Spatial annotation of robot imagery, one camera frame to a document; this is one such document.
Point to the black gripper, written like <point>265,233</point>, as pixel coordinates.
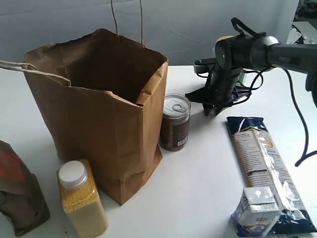
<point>221,91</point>

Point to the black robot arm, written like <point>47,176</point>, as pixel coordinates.
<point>259,54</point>

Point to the large brown paper bag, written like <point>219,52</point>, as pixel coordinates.
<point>101,97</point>

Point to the yellow-lid nut jar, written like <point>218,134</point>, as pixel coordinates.
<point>242,76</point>

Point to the dark pull-tab can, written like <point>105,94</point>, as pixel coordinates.
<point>175,122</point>

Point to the dark blue noodle package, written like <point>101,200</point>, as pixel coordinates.
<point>264,166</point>

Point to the small white milk carton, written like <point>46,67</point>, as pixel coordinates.
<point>256,213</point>

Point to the white background table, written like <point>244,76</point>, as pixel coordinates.
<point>302,29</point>

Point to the yellow grain plastic bottle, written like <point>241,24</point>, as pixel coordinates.
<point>80,199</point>

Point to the brown red paper pouch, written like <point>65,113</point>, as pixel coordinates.
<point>21,198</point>

